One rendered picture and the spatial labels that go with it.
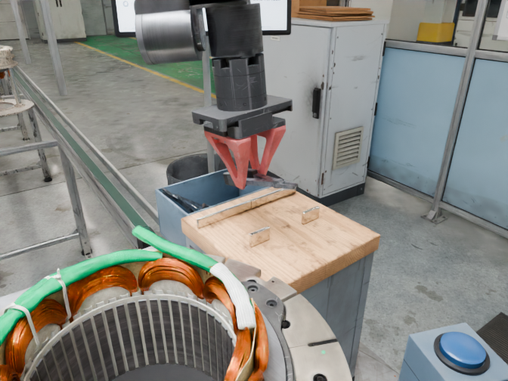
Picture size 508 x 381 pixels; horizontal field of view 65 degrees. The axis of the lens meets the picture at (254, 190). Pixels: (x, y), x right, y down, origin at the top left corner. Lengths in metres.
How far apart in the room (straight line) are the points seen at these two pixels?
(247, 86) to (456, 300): 1.94
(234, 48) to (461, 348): 0.37
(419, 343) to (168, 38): 0.40
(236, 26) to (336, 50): 2.07
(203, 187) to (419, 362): 0.43
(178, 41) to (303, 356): 0.32
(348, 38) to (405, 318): 1.55
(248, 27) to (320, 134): 2.15
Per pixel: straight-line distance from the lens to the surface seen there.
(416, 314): 2.10
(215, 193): 0.73
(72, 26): 13.88
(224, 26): 0.43
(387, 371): 0.77
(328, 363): 0.34
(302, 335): 0.36
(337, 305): 0.57
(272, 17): 1.30
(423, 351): 0.46
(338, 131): 2.64
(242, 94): 0.43
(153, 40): 0.44
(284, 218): 0.57
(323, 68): 2.47
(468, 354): 0.46
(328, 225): 0.56
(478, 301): 2.30
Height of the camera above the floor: 1.35
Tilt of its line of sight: 26 degrees down
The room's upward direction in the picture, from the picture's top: straight up
